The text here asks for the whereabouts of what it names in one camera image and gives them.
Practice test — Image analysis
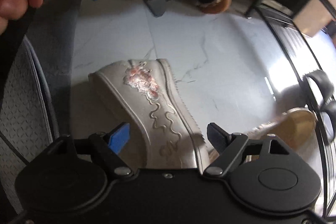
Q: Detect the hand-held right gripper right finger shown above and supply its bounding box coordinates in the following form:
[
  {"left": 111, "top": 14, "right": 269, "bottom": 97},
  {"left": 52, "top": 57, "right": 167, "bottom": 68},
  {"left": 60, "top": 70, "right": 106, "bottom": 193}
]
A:
[{"left": 203, "top": 123, "right": 292, "bottom": 177}]

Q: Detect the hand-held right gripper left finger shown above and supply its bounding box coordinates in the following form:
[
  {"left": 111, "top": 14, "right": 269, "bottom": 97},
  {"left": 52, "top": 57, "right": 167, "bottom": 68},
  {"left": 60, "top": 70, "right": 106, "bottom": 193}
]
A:
[{"left": 46, "top": 123, "right": 134, "bottom": 177}]

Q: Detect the white embroidered shoe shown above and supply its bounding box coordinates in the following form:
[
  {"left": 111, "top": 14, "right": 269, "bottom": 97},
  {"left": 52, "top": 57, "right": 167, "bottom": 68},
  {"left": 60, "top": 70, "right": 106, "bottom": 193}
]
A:
[
  {"left": 247, "top": 107, "right": 317, "bottom": 151},
  {"left": 88, "top": 58, "right": 210, "bottom": 170}
]

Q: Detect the person's left hand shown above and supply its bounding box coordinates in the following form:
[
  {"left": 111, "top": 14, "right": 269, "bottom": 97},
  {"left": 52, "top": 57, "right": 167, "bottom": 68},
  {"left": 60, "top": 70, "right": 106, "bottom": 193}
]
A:
[{"left": 0, "top": 0, "right": 47, "bottom": 35}]

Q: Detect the grey patterned floor mat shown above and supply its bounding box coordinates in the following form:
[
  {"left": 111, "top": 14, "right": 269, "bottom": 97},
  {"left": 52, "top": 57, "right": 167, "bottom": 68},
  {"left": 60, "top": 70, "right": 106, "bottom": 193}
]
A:
[{"left": 0, "top": 38, "right": 61, "bottom": 203}]

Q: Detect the black slide slipper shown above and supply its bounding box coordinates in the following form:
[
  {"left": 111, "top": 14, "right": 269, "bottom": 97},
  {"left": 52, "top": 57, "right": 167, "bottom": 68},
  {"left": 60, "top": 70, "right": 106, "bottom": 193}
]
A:
[
  {"left": 303, "top": 69, "right": 334, "bottom": 107},
  {"left": 319, "top": 101, "right": 336, "bottom": 136}
]

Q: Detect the brown cardboard box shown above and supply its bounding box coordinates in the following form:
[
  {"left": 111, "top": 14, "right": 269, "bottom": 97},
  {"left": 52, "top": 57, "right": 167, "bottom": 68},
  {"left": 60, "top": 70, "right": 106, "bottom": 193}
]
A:
[{"left": 293, "top": 0, "right": 334, "bottom": 37}]

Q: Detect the black cable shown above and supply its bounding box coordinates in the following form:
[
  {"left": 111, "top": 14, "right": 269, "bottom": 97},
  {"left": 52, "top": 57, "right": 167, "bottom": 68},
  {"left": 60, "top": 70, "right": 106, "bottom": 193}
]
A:
[{"left": 0, "top": 132, "right": 30, "bottom": 165}]

